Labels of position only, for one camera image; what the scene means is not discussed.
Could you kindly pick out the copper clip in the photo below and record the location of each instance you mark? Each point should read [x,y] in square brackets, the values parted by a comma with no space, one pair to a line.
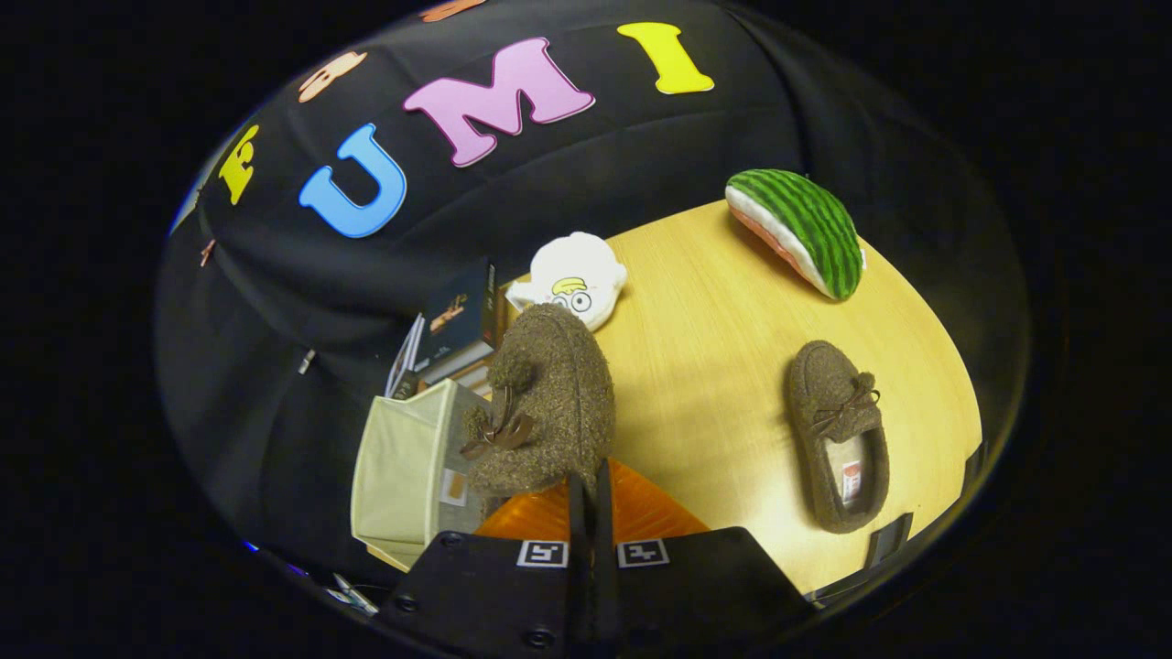
[208,252]

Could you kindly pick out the dark blue cover book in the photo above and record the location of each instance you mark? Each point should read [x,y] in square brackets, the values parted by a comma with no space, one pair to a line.
[458,316]

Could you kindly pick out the grey fabric storage box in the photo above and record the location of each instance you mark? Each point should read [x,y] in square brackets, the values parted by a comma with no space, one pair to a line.
[398,467]

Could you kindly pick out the white cover book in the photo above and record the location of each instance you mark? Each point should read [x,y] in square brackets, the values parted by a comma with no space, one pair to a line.
[403,361]

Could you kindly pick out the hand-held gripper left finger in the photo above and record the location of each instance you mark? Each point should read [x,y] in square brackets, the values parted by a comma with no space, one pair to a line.
[485,586]

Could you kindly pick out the brown fuzzy shoe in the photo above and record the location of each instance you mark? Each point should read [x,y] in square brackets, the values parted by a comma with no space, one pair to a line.
[824,384]
[554,394]

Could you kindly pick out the silver clip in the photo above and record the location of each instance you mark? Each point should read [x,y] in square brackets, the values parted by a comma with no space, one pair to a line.
[306,361]

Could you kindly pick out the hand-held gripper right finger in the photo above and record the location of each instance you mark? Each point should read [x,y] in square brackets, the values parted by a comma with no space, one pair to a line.
[696,586]

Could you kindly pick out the white plush toy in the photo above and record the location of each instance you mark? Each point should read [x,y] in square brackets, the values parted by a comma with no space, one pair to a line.
[577,265]

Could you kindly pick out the watermelon slice plush toy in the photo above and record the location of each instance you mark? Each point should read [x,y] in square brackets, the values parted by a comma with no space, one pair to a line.
[810,229]

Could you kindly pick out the brown cover book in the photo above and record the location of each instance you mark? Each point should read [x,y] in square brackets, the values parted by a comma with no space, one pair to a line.
[472,377]

